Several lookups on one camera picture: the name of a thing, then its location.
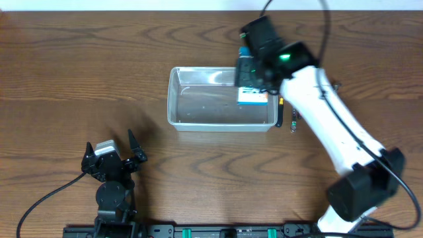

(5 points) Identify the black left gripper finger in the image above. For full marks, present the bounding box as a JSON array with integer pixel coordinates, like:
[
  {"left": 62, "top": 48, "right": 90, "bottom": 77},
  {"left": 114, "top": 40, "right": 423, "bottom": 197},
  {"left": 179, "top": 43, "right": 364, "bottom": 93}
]
[
  {"left": 82, "top": 141, "right": 95, "bottom": 165},
  {"left": 128, "top": 129, "right": 148, "bottom": 163}
]

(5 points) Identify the blue white screwdriver box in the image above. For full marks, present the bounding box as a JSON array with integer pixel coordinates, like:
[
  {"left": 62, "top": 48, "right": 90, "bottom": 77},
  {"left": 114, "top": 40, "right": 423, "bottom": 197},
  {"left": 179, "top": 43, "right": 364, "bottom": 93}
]
[{"left": 236, "top": 46, "right": 268, "bottom": 105}]

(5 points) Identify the clear plastic container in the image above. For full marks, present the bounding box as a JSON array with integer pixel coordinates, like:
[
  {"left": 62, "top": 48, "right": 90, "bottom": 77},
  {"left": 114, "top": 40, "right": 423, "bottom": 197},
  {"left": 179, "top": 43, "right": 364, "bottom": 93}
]
[{"left": 167, "top": 67, "right": 278, "bottom": 132}]

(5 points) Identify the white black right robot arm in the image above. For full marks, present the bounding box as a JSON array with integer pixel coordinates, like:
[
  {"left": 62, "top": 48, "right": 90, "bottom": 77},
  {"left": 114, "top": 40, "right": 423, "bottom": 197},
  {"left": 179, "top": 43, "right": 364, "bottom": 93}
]
[{"left": 235, "top": 16, "right": 406, "bottom": 234}]

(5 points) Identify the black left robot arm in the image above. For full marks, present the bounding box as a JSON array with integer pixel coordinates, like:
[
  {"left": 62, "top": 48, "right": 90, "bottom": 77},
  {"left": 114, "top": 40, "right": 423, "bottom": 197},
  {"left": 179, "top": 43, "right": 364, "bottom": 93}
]
[{"left": 81, "top": 130, "right": 147, "bottom": 238}]

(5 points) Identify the black yellow screwdriver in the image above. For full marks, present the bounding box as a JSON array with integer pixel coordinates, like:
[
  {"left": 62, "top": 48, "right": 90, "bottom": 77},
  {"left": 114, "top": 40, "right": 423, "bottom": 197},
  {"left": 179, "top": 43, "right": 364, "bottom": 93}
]
[{"left": 275, "top": 97, "right": 284, "bottom": 128}]

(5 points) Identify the silver combination wrench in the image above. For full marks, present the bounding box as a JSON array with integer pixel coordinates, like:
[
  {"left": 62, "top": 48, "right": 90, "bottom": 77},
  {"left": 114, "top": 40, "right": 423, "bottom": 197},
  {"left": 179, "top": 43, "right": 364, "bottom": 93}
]
[{"left": 290, "top": 106, "right": 297, "bottom": 133}]

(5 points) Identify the small black handled hammer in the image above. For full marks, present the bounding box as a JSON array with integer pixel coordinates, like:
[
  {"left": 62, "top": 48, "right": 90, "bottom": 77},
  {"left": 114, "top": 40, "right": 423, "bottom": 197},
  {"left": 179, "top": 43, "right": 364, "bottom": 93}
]
[{"left": 332, "top": 83, "right": 342, "bottom": 93}]

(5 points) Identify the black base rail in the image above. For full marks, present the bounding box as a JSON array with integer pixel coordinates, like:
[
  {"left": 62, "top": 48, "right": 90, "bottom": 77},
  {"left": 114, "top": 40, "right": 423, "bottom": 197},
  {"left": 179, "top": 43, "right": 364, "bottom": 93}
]
[{"left": 62, "top": 223, "right": 395, "bottom": 238}]

